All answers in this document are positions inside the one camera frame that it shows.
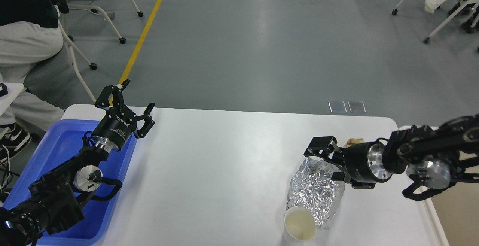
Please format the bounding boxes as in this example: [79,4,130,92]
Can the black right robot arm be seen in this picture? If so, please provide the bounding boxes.
[304,115,479,201]

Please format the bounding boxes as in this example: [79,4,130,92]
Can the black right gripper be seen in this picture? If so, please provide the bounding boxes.
[304,136,392,189]

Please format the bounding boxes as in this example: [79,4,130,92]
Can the seated person in black shirt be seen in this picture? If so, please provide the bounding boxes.
[0,0,68,161]

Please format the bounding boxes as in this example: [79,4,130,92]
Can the left metal floor plate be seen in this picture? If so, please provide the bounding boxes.
[328,101,348,113]

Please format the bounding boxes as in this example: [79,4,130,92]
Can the metal floor plate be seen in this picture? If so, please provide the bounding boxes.
[328,101,348,113]
[348,101,367,113]

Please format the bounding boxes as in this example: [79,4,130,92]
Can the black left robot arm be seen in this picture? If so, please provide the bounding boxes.
[1,79,155,246]

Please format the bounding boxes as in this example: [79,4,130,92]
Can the white side table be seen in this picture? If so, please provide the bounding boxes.
[0,82,25,115]

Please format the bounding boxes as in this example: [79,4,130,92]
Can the right metal floor plate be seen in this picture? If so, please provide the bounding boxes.
[348,101,367,113]

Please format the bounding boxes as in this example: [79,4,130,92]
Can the black cables at left edge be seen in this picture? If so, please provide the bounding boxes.
[0,143,15,201]

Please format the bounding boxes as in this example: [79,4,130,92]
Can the white paper cup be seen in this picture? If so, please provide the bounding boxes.
[283,207,317,246]

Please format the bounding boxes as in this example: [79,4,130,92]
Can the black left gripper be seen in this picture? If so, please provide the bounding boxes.
[91,79,156,152]

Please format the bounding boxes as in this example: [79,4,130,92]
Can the crumpled aluminium foil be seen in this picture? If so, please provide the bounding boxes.
[286,157,345,230]

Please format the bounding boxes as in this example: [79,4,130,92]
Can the crumpled brown paper ball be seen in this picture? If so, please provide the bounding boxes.
[343,138,365,148]

